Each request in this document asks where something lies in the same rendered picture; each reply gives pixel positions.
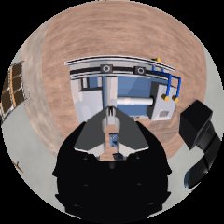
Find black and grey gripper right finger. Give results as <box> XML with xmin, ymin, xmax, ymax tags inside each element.
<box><xmin>111</xmin><ymin>105</ymin><xmax>172</xmax><ymax>175</ymax></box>

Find grey flat bar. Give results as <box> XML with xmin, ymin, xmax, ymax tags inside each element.
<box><xmin>83</xmin><ymin>77</ymin><xmax>90</xmax><ymax>88</ymax></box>
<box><xmin>97</xmin><ymin>76</ymin><xmax>103</xmax><ymax>87</ymax></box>

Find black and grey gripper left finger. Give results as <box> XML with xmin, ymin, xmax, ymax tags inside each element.
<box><xmin>52</xmin><ymin>105</ymin><xmax>111</xmax><ymax>177</ymax></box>

